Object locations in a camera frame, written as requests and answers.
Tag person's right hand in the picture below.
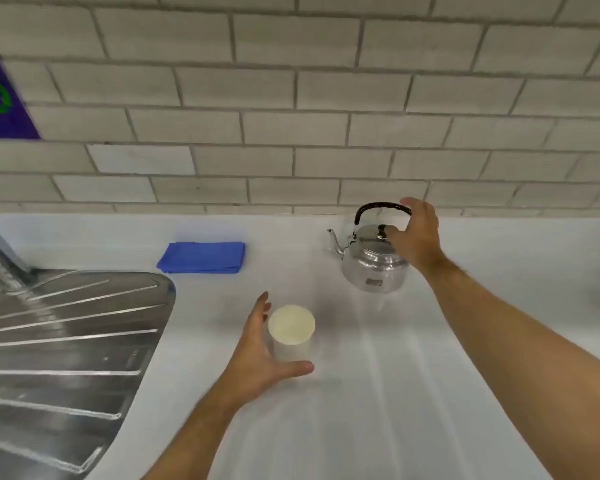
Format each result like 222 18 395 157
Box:
384 197 448 275

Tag person's left hand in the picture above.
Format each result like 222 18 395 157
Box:
219 291 315 410

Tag silver kettle with black handle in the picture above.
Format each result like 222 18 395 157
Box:
327 202 413 294

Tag white cup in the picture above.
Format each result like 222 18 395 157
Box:
267 305 316 365

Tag person's left forearm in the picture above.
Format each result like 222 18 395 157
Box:
142 385 247 480

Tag person's right forearm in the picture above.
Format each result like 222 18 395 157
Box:
422 257 600 480

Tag silver kettle lid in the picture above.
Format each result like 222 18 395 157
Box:
355 224 399 256

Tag folded blue cloth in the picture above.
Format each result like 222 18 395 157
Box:
156 242 246 274

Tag stainless steel sink drainboard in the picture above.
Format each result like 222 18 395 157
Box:
0 269 177 480

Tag purple poster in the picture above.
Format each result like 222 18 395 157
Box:
0 27 42 140

